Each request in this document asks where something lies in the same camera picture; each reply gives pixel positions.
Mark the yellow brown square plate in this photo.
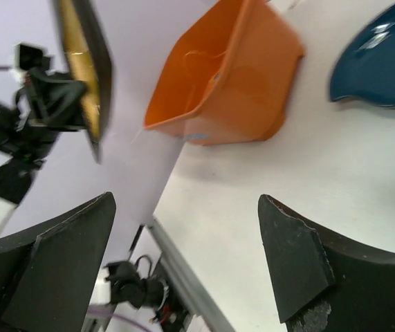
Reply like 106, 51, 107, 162
51, 0, 113, 162

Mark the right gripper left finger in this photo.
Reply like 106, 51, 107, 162
0, 192, 116, 331

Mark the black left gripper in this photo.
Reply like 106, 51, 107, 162
13, 67, 86, 132

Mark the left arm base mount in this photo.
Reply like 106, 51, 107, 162
105, 255, 190, 332

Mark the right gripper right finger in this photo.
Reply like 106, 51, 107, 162
258, 194, 395, 331

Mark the aluminium table frame rail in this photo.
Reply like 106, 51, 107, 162
130, 219, 234, 332

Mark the dark blue leaf plate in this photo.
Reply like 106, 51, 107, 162
329, 4, 395, 108

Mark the orange plastic bin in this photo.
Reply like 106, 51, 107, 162
144, 1, 304, 145

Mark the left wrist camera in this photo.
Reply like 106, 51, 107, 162
9, 43, 53, 84

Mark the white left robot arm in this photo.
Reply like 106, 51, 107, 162
0, 67, 86, 233

